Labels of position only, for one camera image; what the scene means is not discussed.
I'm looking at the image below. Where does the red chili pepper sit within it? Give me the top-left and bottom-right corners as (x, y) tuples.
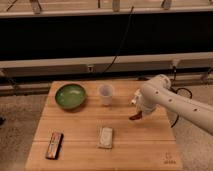
(129, 111), (142, 121)

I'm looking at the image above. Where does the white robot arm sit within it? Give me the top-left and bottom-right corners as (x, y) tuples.
(139, 74), (213, 135)

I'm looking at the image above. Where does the green ceramic bowl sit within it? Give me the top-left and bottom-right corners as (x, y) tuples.
(55, 83), (87, 110)

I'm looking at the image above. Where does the white plastic bottle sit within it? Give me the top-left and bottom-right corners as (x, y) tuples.
(131, 89), (141, 105)

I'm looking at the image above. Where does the brown chocolate bar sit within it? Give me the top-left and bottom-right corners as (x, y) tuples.
(46, 132), (64, 160)

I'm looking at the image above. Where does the black coiled cable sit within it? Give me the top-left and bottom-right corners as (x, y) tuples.
(137, 75), (193, 128)

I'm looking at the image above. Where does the black hanging cable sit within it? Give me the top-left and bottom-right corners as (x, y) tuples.
(101, 5), (135, 74)

